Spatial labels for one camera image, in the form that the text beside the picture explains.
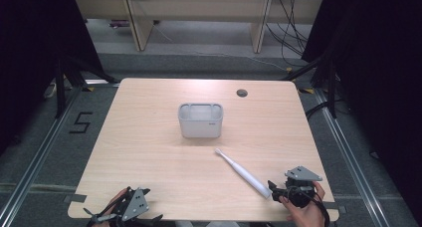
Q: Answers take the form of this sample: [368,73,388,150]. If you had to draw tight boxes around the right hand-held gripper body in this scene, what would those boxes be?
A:
[283,165,323,209]

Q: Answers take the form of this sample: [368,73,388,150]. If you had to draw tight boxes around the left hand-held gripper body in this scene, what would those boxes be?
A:
[106,186,152,225]

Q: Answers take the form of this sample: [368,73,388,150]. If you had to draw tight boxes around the white electric toothbrush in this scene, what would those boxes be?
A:
[214,147,273,200]

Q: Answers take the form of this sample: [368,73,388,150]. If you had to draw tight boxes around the person's left hand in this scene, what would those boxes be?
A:
[91,186,131,227]

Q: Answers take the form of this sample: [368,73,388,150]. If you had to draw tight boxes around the person's right hand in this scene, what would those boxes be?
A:
[278,181,328,227]

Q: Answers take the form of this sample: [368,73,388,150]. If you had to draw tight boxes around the grey tape strip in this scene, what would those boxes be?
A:
[63,193,88,204]
[322,201,348,215]

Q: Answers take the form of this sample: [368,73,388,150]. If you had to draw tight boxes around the white compartment storage container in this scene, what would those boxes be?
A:
[177,103,224,139]

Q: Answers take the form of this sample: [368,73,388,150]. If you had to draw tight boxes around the black metal stand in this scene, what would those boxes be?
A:
[281,52,338,119]
[54,52,119,119]

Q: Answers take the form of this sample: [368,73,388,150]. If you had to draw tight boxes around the black curtain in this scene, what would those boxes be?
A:
[301,0,422,218]
[0,0,107,156]

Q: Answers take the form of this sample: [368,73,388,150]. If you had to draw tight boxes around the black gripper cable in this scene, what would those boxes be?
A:
[287,186,331,227]

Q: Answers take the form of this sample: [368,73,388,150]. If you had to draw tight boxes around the aluminium floor rail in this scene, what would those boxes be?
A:
[313,88,394,227]
[0,86,84,227]

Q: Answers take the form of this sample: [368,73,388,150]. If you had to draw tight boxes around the black floor cable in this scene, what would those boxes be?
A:
[304,100,332,119]

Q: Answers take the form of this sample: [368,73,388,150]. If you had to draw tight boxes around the bundle of black hanging cables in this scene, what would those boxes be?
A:
[264,0,312,68]

